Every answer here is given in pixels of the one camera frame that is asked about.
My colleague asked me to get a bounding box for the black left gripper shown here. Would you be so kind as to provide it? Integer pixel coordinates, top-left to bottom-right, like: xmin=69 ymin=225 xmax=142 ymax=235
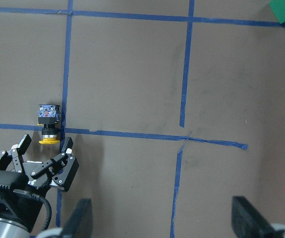
xmin=0 ymin=134 xmax=79 ymax=192

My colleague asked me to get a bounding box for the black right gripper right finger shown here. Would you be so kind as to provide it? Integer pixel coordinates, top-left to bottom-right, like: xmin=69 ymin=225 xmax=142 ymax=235
xmin=231 ymin=196 xmax=285 ymax=238

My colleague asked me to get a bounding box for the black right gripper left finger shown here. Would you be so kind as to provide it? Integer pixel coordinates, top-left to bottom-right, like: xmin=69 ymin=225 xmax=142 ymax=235
xmin=59 ymin=198 xmax=93 ymax=238

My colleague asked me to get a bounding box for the yellow push button switch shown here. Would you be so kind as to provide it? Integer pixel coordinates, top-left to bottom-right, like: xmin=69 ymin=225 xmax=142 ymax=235
xmin=37 ymin=104 xmax=61 ymax=145

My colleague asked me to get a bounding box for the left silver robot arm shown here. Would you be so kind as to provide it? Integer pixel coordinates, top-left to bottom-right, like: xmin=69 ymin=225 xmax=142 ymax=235
xmin=0 ymin=134 xmax=79 ymax=238

